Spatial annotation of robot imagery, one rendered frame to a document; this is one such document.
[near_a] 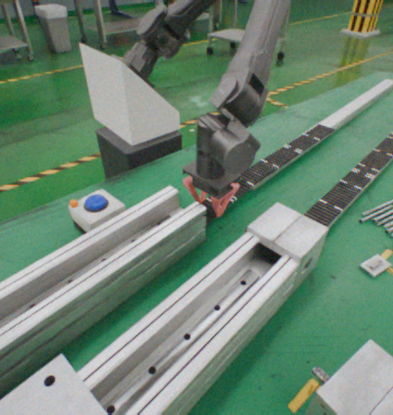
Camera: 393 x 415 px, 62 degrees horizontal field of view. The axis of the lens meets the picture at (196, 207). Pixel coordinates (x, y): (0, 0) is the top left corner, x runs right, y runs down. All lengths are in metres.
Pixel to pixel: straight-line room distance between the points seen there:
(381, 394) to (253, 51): 0.51
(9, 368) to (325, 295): 0.48
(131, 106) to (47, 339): 0.63
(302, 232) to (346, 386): 0.23
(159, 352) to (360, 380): 0.24
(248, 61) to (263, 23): 0.09
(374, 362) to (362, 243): 0.32
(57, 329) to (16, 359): 0.06
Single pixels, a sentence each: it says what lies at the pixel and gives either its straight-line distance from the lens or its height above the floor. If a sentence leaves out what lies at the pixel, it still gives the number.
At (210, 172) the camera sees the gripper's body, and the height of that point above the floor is 0.91.
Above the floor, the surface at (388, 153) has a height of 0.81.
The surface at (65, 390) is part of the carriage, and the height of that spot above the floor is 0.90.
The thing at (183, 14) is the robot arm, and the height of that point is 1.10.
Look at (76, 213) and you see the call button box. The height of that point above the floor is 0.84.
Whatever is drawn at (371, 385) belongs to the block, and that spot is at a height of 0.87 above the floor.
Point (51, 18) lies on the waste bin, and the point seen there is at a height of 0.45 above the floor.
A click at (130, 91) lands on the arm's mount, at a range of 0.92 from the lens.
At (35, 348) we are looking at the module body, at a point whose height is 0.82.
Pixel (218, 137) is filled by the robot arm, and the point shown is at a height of 0.99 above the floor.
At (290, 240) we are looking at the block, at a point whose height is 0.87.
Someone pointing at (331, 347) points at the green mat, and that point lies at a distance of 0.55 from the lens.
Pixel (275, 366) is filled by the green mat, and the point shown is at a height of 0.78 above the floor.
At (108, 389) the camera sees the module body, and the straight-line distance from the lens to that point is 0.45.
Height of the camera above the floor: 1.24
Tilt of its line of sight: 39 degrees down
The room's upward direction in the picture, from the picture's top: straight up
